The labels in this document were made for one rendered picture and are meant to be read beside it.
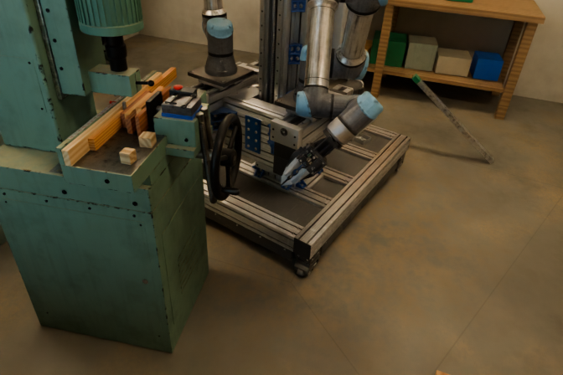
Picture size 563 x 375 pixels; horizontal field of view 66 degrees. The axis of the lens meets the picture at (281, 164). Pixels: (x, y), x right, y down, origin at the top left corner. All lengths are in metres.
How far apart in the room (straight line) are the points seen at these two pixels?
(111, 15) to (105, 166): 0.41
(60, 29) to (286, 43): 0.91
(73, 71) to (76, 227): 0.50
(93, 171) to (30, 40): 0.41
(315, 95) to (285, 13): 0.66
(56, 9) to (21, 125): 0.42
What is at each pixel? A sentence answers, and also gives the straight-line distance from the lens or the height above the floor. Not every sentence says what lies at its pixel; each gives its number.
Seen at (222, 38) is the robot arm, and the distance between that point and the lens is 2.01.
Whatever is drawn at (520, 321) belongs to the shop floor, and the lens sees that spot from 2.30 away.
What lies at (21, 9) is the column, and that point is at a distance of 1.43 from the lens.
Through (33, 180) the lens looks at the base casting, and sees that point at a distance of 1.56.
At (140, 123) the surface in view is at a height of 0.94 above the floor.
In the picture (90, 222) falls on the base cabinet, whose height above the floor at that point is 0.63.
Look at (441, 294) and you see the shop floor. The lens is 2.25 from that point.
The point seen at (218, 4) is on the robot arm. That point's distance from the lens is 2.14.
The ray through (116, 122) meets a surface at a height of 0.93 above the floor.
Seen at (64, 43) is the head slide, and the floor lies 1.16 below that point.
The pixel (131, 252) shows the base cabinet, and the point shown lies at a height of 0.53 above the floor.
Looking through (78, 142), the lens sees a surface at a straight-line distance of 1.33.
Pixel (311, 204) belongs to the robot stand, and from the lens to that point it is 2.23.
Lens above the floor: 1.58
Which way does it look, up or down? 33 degrees down
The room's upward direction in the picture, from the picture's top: 3 degrees clockwise
